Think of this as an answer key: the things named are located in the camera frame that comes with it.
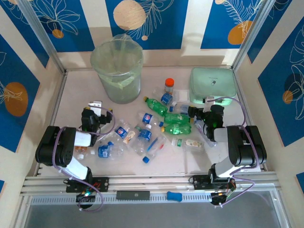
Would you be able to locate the green plastic bin liner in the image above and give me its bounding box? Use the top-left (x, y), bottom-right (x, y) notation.
top-left (90, 34), bottom-right (144, 90)

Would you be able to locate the blue-label bottle white cap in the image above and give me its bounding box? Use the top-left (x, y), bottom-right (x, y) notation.
top-left (134, 123), bottom-right (153, 155)

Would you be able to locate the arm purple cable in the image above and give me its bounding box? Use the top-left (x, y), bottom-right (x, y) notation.
top-left (52, 108), bottom-right (117, 212)
top-left (212, 96), bottom-right (259, 206)

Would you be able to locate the clear white gauze sachet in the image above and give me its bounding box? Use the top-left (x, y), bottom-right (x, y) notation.
top-left (172, 89), bottom-right (190, 103)

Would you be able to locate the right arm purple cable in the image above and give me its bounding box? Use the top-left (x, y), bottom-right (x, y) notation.
top-left (212, 96), bottom-right (259, 206)

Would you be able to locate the grey slotted cable duct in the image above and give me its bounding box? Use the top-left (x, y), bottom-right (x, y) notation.
top-left (29, 191), bottom-right (276, 206)

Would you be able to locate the clear plastic bottle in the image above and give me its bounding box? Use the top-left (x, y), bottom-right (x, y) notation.
top-left (193, 119), bottom-right (217, 148)

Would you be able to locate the clear bottle cream label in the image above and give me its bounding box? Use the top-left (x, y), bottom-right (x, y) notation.
top-left (123, 125), bottom-right (141, 145)

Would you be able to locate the blue-label water bottle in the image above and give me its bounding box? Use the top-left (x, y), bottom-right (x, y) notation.
top-left (97, 142), bottom-right (124, 159)

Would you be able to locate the clear plastic waste bin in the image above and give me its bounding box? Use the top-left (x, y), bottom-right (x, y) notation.
top-left (90, 34), bottom-right (144, 105)

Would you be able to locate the blue rubber handle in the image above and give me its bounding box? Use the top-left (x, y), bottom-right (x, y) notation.
top-left (166, 191), bottom-right (183, 202)

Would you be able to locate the small clear bottle blue cap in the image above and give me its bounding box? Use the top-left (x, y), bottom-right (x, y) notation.
top-left (168, 103), bottom-right (190, 115)

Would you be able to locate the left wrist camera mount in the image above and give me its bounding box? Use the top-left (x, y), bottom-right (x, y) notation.
top-left (88, 101), bottom-right (103, 115)

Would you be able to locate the black rectangular bar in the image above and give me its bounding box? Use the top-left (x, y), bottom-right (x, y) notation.
top-left (115, 190), bottom-right (151, 200)

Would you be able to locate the green plastic soda bottle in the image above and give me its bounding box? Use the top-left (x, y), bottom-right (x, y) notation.
top-left (163, 113), bottom-right (194, 124)
top-left (161, 124), bottom-right (192, 136)
top-left (143, 96), bottom-right (169, 117)

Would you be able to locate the orange drink bottle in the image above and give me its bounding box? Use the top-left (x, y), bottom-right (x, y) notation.
top-left (75, 146), bottom-right (88, 160)

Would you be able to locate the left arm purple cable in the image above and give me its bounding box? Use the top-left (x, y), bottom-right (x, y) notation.
top-left (52, 108), bottom-right (117, 212)

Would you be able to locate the small electronics board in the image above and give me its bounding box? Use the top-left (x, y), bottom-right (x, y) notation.
top-left (210, 191), bottom-right (228, 207)
top-left (76, 191), bottom-right (97, 203)

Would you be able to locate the clear bottle green white label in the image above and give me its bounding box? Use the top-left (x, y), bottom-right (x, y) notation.
top-left (171, 137), bottom-right (205, 154)

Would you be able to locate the crushed clear blue-label bottle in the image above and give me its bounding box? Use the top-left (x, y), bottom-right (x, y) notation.
top-left (152, 87), bottom-right (178, 107)

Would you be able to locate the aluminium frame rail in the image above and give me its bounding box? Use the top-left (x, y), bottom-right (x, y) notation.
top-left (234, 68), bottom-right (268, 172)
top-left (20, 171), bottom-right (282, 198)
top-left (35, 70), bottom-right (69, 177)

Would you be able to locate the mint green zip pouch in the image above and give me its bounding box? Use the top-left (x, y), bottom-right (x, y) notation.
top-left (189, 67), bottom-right (238, 106)

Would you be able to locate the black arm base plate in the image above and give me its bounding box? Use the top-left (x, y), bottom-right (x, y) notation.
top-left (192, 174), bottom-right (236, 190)
top-left (65, 177), bottom-right (110, 193)

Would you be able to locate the aluminium frame post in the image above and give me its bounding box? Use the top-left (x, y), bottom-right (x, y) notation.
top-left (18, 0), bottom-right (67, 74)
top-left (231, 0), bottom-right (274, 71)

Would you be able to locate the orange cap pill jar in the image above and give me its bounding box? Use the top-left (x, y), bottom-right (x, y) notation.
top-left (164, 78), bottom-right (176, 96)

